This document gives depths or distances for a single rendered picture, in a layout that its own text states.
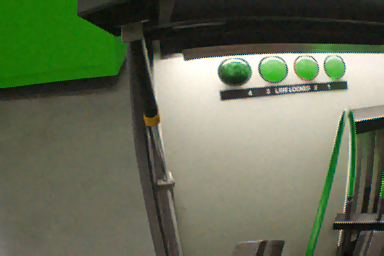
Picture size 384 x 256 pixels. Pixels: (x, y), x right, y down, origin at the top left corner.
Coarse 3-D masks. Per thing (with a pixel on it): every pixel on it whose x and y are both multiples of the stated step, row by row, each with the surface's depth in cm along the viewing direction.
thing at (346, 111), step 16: (352, 112) 147; (352, 128) 151; (336, 144) 133; (352, 144) 155; (336, 160) 132; (352, 160) 158; (352, 176) 160; (352, 192) 163; (320, 208) 129; (320, 224) 128
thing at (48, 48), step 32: (0, 0) 396; (32, 0) 396; (64, 0) 395; (0, 32) 408; (32, 32) 407; (64, 32) 406; (96, 32) 405; (0, 64) 420; (32, 64) 417; (64, 64) 416; (96, 64) 414; (0, 96) 436
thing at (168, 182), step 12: (132, 48) 121; (144, 48) 122; (132, 60) 124; (144, 60) 123; (144, 72) 125; (144, 84) 127; (144, 96) 130; (144, 108) 132; (156, 108) 133; (156, 120) 134; (156, 132) 138; (156, 144) 140; (168, 180) 148
